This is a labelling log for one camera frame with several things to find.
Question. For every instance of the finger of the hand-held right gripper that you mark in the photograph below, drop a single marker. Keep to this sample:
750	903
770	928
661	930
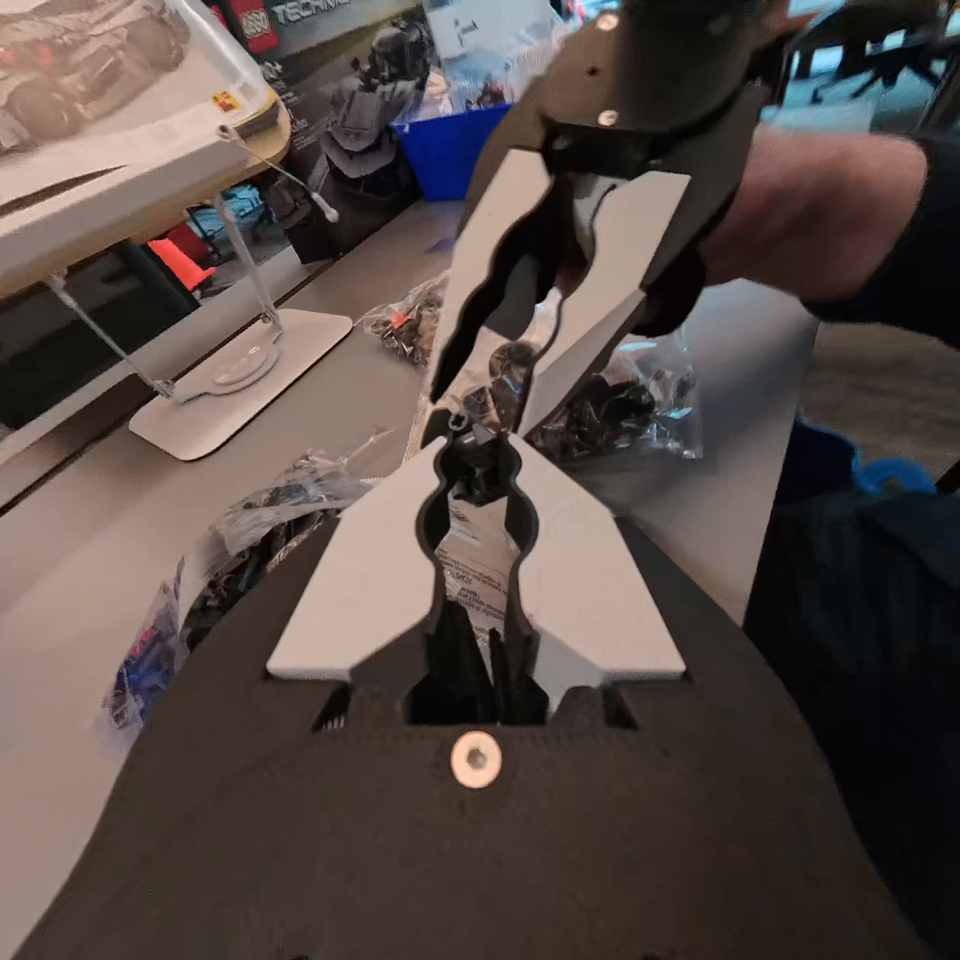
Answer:
487	217
630	247

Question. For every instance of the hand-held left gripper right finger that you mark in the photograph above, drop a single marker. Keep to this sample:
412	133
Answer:
600	600

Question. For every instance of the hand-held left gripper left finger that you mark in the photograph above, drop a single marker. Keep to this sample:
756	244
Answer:
352	600

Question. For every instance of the printed clear bag of parts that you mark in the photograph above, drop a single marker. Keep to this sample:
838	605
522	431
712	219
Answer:
476	577

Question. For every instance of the white-labelled bag of dark parts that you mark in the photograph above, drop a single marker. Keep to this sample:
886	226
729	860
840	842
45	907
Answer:
225	540

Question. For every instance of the person's right forearm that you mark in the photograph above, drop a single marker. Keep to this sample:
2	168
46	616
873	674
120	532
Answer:
885	225

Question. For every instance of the dark lego set box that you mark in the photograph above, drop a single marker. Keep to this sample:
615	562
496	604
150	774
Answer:
360	112

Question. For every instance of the lego instruction booklet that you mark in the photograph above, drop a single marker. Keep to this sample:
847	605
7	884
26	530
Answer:
90	75

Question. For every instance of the person's right hand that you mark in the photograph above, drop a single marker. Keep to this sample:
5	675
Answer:
750	217

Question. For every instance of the blue storage bin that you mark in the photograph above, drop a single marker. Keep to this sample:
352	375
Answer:
450	157

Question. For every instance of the clear bag of black red parts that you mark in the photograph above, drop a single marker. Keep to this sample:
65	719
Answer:
405	322

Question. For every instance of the clear bag with white label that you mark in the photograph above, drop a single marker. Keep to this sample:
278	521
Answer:
487	45

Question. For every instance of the white book stand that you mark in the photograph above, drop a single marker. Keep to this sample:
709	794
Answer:
285	345

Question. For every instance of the person's legs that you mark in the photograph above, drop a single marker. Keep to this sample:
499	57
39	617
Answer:
862	675

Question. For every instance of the orange red cone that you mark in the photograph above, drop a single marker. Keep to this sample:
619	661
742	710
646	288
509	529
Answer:
184	262

